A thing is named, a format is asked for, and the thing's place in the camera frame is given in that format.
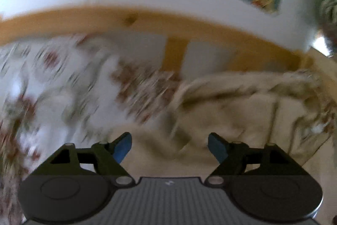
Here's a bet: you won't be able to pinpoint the floral printed blanket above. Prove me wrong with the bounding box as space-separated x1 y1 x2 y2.
0 34 337 225

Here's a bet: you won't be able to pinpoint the patterned curtain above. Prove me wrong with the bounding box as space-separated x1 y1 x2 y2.
314 0 337 55

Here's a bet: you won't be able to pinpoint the beige pants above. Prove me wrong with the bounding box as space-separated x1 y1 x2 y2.
111 71 333 178

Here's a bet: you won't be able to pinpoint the wooden bed frame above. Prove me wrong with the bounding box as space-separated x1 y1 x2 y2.
0 5 319 75

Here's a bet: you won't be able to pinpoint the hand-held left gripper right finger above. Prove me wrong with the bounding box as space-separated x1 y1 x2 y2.
205 132 310 186

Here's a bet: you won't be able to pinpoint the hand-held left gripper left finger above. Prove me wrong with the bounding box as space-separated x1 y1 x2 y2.
31 132 132 186

